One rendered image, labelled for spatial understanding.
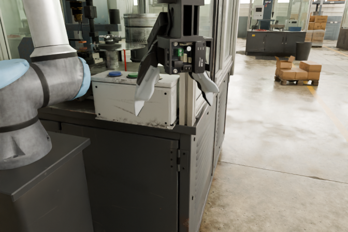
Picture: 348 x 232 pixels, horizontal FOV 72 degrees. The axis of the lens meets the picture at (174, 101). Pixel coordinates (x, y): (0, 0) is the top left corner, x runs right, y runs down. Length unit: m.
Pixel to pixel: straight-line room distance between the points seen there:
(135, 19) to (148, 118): 1.16
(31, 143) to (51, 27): 0.29
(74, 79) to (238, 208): 1.24
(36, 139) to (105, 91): 0.26
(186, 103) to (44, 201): 0.46
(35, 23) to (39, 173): 0.36
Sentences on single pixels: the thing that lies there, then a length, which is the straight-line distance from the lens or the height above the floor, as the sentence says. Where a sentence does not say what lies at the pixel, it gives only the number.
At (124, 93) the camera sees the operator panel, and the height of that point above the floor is 0.85.
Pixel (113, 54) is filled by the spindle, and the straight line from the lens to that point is 1.18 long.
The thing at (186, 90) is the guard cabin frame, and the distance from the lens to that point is 0.75.
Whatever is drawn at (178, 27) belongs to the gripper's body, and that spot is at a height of 1.06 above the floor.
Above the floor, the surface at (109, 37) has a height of 0.99.
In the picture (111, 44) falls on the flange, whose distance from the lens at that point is 1.17.
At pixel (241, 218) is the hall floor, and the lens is 1.57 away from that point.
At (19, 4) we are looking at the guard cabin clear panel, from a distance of 2.44.
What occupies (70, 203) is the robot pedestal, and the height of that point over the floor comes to 0.59.
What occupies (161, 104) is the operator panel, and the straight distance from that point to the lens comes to 0.73.
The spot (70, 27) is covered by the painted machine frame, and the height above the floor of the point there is 1.02.
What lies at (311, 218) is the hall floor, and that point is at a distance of 1.70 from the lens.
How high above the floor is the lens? 1.07
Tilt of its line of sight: 19 degrees down
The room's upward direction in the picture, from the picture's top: straight up
